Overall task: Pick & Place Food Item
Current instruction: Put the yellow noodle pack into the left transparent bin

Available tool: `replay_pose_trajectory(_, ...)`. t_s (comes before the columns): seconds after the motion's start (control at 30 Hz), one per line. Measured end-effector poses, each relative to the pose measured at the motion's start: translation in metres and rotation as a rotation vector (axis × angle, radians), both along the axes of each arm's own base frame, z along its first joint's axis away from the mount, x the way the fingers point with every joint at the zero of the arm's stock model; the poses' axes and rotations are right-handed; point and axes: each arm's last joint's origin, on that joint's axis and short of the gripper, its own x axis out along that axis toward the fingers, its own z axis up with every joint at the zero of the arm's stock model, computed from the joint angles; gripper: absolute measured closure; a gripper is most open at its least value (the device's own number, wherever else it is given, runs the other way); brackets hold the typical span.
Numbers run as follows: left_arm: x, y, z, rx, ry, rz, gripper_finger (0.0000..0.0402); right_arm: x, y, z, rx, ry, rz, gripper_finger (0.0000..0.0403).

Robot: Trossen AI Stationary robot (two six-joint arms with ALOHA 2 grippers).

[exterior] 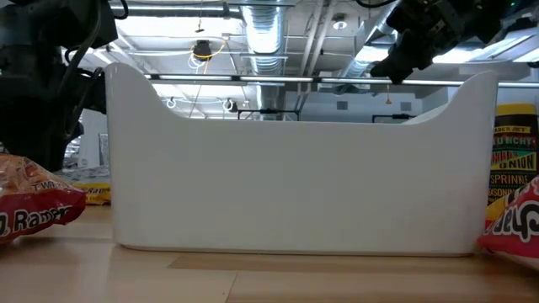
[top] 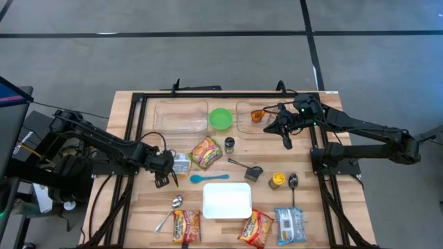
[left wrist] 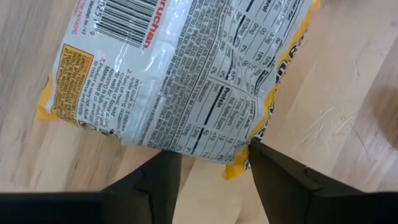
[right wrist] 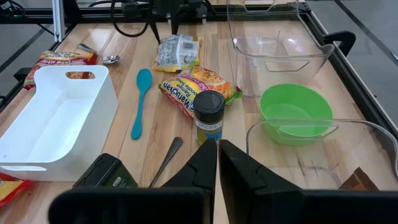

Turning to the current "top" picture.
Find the teal plastic spoon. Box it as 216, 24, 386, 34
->
189, 174, 230, 184

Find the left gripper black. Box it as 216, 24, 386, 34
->
147, 148, 180, 190

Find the blue white noodle packet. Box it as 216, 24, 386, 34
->
274, 206, 307, 246

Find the red yellow ramen packet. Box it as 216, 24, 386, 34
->
237, 209, 275, 249

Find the red orange ramen packet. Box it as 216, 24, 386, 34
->
172, 209, 201, 244

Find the yellow-lid seasoning jar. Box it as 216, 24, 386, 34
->
268, 172, 286, 190

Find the clear plastic bin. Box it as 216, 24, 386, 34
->
152, 99, 209, 135
235, 99, 292, 140

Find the black floor stand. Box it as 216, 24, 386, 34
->
415, 126, 443, 145

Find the white plastic bin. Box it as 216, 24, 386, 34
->
202, 182, 253, 220

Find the small amber orange jar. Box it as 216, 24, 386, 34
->
250, 109, 266, 123

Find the black computer monitor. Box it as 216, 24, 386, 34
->
0, 75, 35, 181

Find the silver metal spoon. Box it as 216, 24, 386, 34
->
154, 194, 184, 234
288, 172, 300, 208

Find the black metal spoon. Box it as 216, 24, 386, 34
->
227, 158, 264, 175

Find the green plastic bowl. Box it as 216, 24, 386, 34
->
208, 107, 234, 132

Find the black equipment box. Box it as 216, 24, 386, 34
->
13, 110, 58, 163

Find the black aluminium table frame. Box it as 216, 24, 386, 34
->
74, 90, 378, 249

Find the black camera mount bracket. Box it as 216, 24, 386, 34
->
275, 80, 298, 96
161, 78, 222, 93

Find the dark rectangular package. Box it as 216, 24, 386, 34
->
244, 169, 261, 183

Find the yellow pink ramen packet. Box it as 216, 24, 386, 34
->
189, 136, 224, 171

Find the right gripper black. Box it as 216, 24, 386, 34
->
262, 100, 307, 151

